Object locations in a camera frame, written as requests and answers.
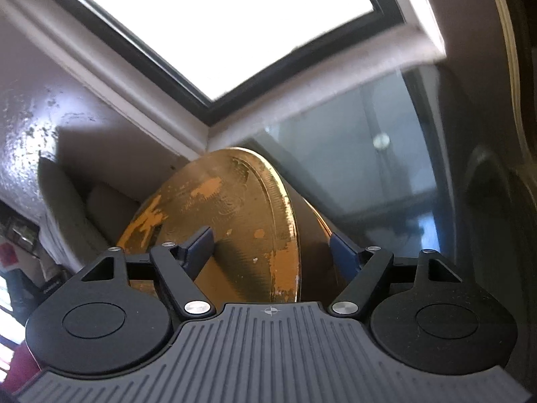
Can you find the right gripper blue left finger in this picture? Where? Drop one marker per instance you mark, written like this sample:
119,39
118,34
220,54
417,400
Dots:
194,253

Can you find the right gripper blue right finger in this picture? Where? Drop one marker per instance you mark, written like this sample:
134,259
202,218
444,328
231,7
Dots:
347,256

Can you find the gold round box lid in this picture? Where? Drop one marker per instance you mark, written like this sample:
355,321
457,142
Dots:
251,210

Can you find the beige sofa seat cushion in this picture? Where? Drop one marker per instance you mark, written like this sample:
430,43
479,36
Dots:
110,211

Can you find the beige sofa back cushion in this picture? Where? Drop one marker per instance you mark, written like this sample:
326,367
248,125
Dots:
66,233

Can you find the black framed window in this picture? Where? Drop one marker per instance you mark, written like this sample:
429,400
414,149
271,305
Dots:
215,56

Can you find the wooden chair frame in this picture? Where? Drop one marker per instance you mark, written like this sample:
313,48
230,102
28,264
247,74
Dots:
495,55

